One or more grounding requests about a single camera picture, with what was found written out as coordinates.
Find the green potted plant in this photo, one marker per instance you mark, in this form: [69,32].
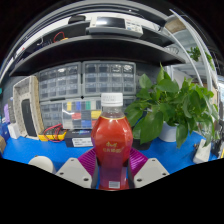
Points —
[166,103]

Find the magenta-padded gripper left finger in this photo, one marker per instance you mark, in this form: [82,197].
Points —
[73,171]

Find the beige perforated tray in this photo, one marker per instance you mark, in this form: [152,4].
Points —
[33,90]

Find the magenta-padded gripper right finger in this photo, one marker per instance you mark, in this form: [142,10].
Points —
[151,171]

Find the red drink bottle white cap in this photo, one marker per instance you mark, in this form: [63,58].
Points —
[111,140]

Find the black rounded pouch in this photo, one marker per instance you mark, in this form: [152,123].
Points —
[29,116]

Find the black desk clamp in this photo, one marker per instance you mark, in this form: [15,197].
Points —
[218,140]

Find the dark overhead shelf unit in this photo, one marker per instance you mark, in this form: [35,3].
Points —
[100,48]

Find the clear organizer with coloured parts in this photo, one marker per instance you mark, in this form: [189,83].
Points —
[78,115]

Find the black box with white label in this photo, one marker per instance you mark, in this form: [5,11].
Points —
[78,139]

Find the white metal shelf unit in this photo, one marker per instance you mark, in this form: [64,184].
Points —
[200,50]

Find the white power adapter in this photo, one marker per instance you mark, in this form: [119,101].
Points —
[202,153]

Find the white ceramic mug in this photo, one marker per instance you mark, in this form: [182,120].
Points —
[41,164]

